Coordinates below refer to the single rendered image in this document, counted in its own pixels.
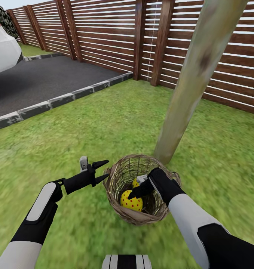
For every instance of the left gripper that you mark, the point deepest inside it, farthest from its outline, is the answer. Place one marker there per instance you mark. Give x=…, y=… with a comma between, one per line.
x=88, y=177

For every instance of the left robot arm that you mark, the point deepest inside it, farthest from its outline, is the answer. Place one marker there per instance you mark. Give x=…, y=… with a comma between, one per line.
x=24, y=249

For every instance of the wicker basket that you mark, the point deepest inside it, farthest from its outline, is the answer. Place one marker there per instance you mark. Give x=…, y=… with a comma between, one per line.
x=114, y=188

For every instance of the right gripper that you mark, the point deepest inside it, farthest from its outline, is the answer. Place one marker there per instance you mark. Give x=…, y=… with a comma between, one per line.
x=140, y=191

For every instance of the tree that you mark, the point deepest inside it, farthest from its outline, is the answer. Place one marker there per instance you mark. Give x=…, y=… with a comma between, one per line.
x=216, y=24

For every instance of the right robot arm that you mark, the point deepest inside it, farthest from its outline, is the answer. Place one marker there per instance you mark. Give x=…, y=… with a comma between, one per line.
x=210, y=243

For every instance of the easter egg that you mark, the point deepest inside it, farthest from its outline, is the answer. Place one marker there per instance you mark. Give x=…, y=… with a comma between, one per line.
x=134, y=203
x=134, y=183

